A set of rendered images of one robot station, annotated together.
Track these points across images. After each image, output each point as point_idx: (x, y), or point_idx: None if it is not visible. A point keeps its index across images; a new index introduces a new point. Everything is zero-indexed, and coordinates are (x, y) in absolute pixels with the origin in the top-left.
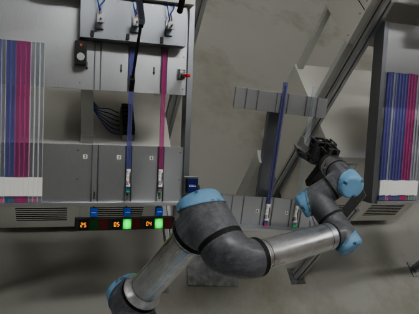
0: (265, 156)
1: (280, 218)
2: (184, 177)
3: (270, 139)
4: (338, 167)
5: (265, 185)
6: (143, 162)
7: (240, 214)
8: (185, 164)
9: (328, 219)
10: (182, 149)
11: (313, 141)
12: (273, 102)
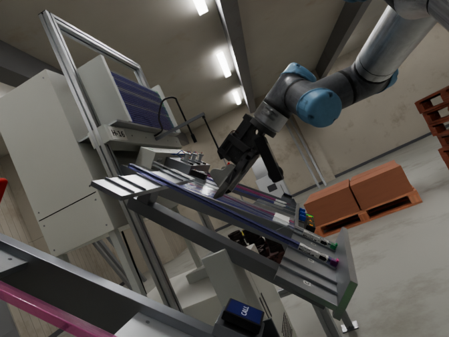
0: (217, 238)
1: (323, 251)
2: (217, 327)
3: (195, 225)
4: (274, 86)
5: (264, 259)
6: None
7: (318, 276)
8: (184, 319)
9: (349, 71)
10: (141, 315)
11: (224, 148)
12: (147, 180)
